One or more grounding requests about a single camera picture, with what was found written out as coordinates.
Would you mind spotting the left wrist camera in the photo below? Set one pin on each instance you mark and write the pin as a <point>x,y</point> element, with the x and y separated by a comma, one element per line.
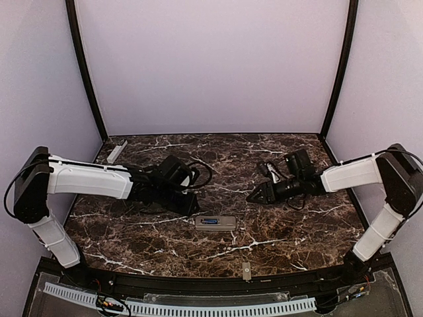
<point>191,178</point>

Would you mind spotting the left black frame post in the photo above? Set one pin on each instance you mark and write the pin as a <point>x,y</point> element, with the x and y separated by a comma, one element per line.
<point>84,69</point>

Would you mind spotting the left grey cable duct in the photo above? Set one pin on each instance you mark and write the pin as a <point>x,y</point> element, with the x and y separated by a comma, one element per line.
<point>71,294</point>

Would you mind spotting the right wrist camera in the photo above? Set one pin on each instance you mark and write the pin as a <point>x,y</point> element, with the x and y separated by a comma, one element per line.
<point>269,170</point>

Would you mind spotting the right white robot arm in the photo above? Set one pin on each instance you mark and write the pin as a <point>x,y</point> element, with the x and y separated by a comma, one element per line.
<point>399,171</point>

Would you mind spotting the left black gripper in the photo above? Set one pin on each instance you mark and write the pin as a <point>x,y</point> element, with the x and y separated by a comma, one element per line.
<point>178,203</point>

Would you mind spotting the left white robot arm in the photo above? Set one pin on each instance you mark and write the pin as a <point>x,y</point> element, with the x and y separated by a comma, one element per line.
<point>168,185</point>

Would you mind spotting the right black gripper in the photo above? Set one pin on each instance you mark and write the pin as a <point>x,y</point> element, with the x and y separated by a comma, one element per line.
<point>268,192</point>

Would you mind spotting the right black frame post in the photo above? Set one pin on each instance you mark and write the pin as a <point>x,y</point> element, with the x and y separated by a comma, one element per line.
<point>341,69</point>

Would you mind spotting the grey remote control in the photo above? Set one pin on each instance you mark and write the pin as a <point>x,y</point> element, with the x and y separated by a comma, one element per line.
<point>226,223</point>

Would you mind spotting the small white bar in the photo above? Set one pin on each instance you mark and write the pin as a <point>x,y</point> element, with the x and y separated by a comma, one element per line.
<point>116,151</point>

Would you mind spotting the black frame post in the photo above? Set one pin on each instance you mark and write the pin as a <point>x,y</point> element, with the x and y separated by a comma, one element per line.
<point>341,69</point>
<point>84,69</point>

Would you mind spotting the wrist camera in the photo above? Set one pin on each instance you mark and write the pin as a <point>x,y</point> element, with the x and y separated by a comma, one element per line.
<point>191,178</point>
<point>269,170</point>

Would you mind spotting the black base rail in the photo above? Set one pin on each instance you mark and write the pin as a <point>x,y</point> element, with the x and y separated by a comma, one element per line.
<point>318,283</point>

